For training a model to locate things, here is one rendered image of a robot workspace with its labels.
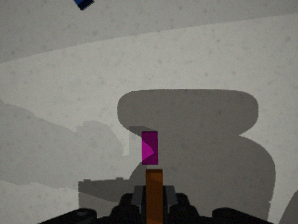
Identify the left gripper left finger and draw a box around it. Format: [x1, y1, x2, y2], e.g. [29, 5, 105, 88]
[38, 185, 146, 224]

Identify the magenta rod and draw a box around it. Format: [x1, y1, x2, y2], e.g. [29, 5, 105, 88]
[142, 131, 158, 165]

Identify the orange rod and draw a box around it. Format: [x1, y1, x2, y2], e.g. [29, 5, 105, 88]
[146, 169, 163, 224]

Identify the small dark blue cube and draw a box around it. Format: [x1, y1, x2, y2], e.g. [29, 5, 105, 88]
[74, 0, 93, 10]

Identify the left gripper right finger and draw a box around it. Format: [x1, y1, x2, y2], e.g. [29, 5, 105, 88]
[163, 185, 274, 224]

